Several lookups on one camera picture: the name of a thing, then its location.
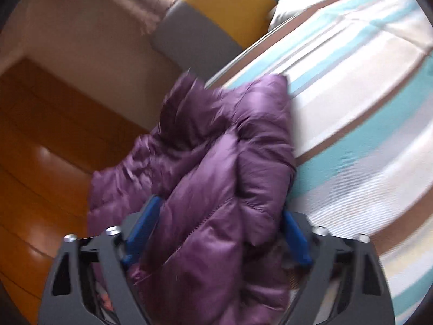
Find striped bed sheet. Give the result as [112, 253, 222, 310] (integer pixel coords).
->
[208, 0, 432, 324]

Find grey yellow blue headboard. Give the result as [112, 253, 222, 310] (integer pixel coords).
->
[151, 0, 278, 80]

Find orange wooden wardrobe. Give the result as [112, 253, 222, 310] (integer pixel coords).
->
[1, 58, 144, 324]

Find purple quilted down jacket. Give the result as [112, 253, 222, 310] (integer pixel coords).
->
[87, 73, 297, 324]

